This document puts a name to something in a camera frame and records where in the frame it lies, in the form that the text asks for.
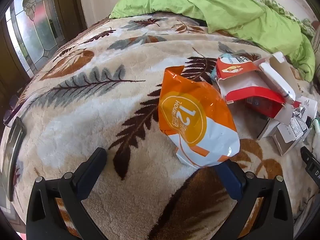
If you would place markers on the silver foil packet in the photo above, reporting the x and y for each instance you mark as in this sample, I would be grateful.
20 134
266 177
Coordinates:
298 113

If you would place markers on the eyeglasses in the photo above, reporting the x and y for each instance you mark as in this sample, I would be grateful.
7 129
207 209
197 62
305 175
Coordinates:
11 117

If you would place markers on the green patterned quilt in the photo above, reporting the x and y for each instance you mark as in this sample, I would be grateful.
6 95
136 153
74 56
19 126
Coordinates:
275 5

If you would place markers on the orange white plastic bag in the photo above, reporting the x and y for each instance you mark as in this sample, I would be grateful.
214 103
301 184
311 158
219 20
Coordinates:
195 120

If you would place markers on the black smartphone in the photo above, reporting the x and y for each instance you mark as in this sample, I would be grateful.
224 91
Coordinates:
12 155

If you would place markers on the small white box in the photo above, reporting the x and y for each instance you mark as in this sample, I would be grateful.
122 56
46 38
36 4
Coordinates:
275 80

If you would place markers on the leaf print blanket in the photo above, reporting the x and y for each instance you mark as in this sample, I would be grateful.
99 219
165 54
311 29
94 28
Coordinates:
100 105

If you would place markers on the red white foot-print bag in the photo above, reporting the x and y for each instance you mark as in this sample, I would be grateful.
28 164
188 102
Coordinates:
232 70

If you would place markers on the white printed carton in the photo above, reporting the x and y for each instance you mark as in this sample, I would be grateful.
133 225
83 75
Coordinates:
287 136

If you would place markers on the green duvet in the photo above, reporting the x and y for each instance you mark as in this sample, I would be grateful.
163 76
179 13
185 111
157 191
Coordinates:
212 5

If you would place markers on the stained glass door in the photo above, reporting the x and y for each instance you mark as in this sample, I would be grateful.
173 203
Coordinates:
32 30

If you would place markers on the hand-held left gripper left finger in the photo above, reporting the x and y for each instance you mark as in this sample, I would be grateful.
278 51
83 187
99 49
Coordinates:
87 177

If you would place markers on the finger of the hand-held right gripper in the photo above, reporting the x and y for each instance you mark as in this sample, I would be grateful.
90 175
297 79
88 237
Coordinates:
308 158

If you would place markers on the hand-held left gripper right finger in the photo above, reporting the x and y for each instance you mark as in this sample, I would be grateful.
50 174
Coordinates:
230 180

